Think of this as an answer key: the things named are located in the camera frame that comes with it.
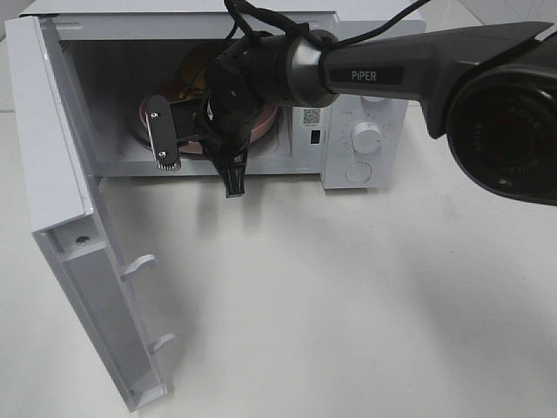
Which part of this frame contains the white microwave door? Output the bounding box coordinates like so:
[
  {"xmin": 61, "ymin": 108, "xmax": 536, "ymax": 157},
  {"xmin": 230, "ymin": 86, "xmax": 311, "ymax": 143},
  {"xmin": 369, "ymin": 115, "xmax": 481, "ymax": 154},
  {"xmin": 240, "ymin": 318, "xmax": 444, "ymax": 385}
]
[{"xmin": 5, "ymin": 16, "xmax": 173, "ymax": 411}]

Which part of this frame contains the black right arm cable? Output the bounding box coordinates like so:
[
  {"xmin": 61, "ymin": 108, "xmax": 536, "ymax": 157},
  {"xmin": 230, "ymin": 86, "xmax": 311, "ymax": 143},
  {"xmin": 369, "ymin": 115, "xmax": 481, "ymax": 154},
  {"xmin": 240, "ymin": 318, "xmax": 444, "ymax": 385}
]
[{"xmin": 182, "ymin": 0, "xmax": 432, "ymax": 99}]

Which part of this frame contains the glass microwave turntable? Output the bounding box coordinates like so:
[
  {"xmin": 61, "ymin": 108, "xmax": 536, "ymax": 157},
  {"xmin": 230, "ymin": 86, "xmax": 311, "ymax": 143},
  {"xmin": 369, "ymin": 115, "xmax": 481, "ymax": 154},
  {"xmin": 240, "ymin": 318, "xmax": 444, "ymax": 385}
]
[{"xmin": 126, "ymin": 107, "xmax": 282, "ymax": 157}]

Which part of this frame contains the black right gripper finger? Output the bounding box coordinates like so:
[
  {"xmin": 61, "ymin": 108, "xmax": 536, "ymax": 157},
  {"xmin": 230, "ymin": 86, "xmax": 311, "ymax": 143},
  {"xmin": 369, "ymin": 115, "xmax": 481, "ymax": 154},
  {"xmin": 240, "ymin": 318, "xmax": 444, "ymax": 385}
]
[
  {"xmin": 208, "ymin": 143, "xmax": 249, "ymax": 199},
  {"xmin": 144, "ymin": 95, "xmax": 181, "ymax": 171}
]

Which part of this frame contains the round white door release button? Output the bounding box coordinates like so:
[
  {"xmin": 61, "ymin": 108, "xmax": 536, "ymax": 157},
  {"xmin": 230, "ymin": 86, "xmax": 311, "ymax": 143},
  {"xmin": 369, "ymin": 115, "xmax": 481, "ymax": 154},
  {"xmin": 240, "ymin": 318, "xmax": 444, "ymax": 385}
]
[{"xmin": 346, "ymin": 162, "xmax": 372, "ymax": 184}]

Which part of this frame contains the burger with lettuce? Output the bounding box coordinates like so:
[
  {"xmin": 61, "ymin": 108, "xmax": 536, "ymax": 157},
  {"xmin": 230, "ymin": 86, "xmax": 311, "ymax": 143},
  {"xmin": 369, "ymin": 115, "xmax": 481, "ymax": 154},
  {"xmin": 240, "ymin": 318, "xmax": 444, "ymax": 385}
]
[{"xmin": 176, "ymin": 43, "xmax": 212, "ymax": 99}]

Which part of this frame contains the white warning label sticker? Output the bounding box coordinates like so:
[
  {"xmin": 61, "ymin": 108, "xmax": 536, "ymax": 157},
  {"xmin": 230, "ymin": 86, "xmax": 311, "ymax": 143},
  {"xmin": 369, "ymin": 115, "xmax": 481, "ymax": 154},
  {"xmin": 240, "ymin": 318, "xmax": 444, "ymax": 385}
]
[{"xmin": 301, "ymin": 108, "xmax": 321, "ymax": 127}]

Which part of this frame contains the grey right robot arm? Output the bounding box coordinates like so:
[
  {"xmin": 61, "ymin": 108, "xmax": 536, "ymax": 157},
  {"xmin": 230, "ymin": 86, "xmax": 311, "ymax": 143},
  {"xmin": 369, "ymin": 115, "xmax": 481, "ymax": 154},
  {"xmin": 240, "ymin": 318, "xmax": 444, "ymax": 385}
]
[{"xmin": 144, "ymin": 21, "xmax": 556, "ymax": 206}]

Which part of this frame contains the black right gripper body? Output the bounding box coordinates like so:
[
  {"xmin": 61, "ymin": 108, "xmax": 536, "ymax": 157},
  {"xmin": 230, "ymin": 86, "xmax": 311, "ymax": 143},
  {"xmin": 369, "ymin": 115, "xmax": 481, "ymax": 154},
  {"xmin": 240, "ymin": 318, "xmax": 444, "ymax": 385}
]
[{"xmin": 171, "ymin": 50, "xmax": 265, "ymax": 158}]

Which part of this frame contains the white timer knob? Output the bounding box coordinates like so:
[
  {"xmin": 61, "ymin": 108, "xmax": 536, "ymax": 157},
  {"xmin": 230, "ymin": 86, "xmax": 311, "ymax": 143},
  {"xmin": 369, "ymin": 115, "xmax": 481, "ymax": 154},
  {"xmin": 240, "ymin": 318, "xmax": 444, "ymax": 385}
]
[{"xmin": 352, "ymin": 122, "xmax": 383, "ymax": 154}]

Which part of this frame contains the pink round plate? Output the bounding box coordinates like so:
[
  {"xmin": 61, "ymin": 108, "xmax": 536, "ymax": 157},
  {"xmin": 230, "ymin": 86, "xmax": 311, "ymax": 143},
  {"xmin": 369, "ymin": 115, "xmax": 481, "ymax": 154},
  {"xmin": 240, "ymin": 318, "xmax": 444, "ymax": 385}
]
[{"xmin": 138, "ymin": 82, "xmax": 278, "ymax": 155}]

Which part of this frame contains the upper white power knob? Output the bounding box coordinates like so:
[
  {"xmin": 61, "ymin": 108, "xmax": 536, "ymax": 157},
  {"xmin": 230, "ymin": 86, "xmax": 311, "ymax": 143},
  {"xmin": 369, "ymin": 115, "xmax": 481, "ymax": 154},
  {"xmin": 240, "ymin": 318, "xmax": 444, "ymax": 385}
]
[{"xmin": 361, "ymin": 96, "xmax": 385, "ymax": 104}]

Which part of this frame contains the white microwave oven body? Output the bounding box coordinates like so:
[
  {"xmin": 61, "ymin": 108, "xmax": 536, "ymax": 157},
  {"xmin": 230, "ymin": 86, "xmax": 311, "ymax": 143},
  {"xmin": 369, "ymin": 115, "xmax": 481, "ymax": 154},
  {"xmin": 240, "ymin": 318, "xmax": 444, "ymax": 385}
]
[{"xmin": 6, "ymin": 1, "xmax": 407, "ymax": 189}]

